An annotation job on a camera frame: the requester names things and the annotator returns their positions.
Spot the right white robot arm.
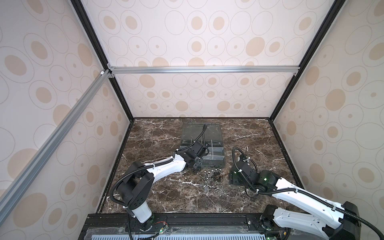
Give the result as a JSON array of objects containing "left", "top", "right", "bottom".
[{"left": 229, "top": 161, "right": 361, "bottom": 240}]

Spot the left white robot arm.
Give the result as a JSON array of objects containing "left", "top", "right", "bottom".
[{"left": 109, "top": 141, "right": 210, "bottom": 224}]

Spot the clear plastic organizer box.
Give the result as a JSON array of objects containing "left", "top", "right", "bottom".
[{"left": 179, "top": 123, "right": 226, "bottom": 169}]

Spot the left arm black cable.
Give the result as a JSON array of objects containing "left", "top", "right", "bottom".
[{"left": 108, "top": 123, "right": 208, "bottom": 208}]

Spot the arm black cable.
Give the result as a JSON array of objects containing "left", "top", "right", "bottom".
[
  {"left": 231, "top": 146, "right": 384, "bottom": 240},
  {"left": 108, "top": 123, "right": 208, "bottom": 208}
]

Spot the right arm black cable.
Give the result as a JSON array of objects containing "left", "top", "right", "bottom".
[{"left": 231, "top": 146, "right": 384, "bottom": 240}]

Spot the black base frame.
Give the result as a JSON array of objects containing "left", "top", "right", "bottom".
[{"left": 78, "top": 212, "right": 337, "bottom": 240}]

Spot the horizontal aluminium rail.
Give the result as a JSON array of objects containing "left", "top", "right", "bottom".
[{"left": 110, "top": 65, "right": 300, "bottom": 75}]

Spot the diagonal aluminium rail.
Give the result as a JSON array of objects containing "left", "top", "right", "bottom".
[{"left": 1, "top": 69, "right": 112, "bottom": 225}]

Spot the left black corner post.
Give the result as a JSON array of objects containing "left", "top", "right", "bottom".
[{"left": 71, "top": 0, "right": 135, "bottom": 122}]

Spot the black corner post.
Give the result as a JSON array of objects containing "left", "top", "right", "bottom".
[
  {"left": 71, "top": 0, "right": 135, "bottom": 122},
  {"left": 269, "top": 0, "right": 347, "bottom": 123}
]

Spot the right black corner post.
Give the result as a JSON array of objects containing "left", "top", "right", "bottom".
[{"left": 269, "top": 0, "right": 347, "bottom": 123}]

